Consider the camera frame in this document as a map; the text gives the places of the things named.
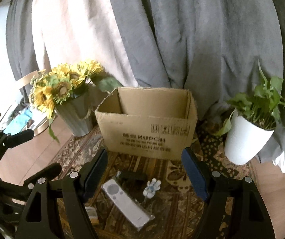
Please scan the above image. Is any white jar yellow lid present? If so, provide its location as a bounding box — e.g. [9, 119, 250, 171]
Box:
[85, 206, 99, 225]

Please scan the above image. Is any white remote control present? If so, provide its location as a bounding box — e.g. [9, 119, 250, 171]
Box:
[101, 179, 155, 231]

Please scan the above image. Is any white plant pot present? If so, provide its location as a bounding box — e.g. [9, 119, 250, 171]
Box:
[224, 110, 274, 165]

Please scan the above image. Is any patterned round rug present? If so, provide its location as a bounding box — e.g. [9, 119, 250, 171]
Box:
[51, 127, 256, 238]

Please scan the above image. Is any sunflower bouquet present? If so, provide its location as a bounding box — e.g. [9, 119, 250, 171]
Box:
[29, 61, 122, 142]

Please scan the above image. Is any grey ribbed vase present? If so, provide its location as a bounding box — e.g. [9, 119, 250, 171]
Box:
[55, 93, 93, 136]

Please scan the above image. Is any black rectangular object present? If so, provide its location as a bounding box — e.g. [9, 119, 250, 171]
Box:
[115, 171, 148, 203]

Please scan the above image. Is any small white blue figurine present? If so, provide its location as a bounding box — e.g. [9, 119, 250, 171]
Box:
[143, 178, 161, 199]

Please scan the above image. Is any green potted plant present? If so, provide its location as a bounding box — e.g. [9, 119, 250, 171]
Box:
[213, 62, 285, 136]

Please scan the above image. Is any cardboard box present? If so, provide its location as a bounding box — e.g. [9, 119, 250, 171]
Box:
[95, 87, 198, 160]

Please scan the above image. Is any white sheer curtain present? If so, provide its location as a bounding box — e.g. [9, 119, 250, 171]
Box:
[32, 0, 138, 87]

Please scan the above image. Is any grey curtain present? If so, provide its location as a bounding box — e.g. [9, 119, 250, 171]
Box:
[5, 0, 285, 165]

